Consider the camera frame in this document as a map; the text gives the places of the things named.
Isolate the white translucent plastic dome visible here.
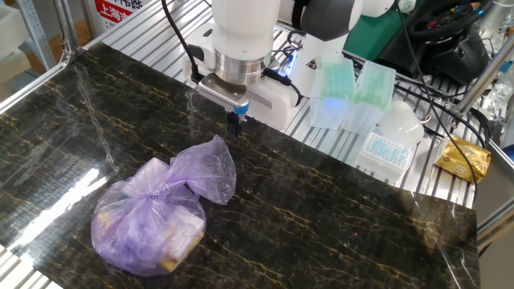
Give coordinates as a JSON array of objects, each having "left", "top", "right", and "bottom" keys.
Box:
[{"left": 376, "top": 100, "right": 426, "bottom": 146}]

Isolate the green pipette tip box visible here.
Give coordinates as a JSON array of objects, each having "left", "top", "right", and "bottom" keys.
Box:
[
  {"left": 308, "top": 54, "right": 357, "bottom": 130},
  {"left": 341, "top": 60, "right": 398, "bottom": 136}
]

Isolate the black steering wheel controller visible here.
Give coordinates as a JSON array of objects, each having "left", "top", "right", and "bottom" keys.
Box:
[{"left": 407, "top": 0, "right": 494, "bottom": 42}]

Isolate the white translucent plastic container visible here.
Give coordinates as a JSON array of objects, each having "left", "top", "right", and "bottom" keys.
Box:
[{"left": 354, "top": 130, "right": 418, "bottom": 184}]

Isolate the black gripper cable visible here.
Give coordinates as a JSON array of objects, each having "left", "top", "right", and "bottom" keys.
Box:
[{"left": 263, "top": 67, "right": 303, "bottom": 108}]

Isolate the gold foil packet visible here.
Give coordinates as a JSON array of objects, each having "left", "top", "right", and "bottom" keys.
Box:
[{"left": 433, "top": 135, "right": 492, "bottom": 185}]

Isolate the red white printed sign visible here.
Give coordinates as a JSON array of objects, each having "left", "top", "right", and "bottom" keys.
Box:
[{"left": 93, "top": 0, "right": 141, "bottom": 30}]

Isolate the black camera cable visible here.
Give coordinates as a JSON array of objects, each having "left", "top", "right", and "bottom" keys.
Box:
[{"left": 161, "top": 0, "right": 204, "bottom": 85}]

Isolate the black marble pattern mat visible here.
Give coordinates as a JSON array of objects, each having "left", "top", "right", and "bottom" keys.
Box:
[{"left": 0, "top": 42, "right": 481, "bottom": 289}]

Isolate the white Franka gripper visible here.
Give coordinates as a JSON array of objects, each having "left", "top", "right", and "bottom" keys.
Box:
[{"left": 182, "top": 22, "right": 303, "bottom": 138}]

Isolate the black racing wheel base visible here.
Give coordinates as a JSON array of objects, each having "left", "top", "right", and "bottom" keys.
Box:
[{"left": 377, "top": 22, "right": 492, "bottom": 87}]

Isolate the green plastic container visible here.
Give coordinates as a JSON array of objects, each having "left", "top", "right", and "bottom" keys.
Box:
[{"left": 343, "top": 14, "right": 403, "bottom": 62}]

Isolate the grey perforated shelf post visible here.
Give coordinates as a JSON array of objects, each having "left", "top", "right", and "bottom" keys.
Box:
[{"left": 15, "top": 0, "right": 58, "bottom": 70}]

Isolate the purple plastic bag of things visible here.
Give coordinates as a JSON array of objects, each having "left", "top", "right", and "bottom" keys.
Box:
[{"left": 90, "top": 134, "right": 238, "bottom": 278}]

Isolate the silver wrist camera blue end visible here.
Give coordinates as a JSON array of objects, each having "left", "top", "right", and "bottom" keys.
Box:
[{"left": 196, "top": 73, "right": 251, "bottom": 118}]

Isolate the aluminium frame post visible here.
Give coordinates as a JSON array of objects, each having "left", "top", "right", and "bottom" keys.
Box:
[{"left": 452, "top": 35, "right": 514, "bottom": 118}]

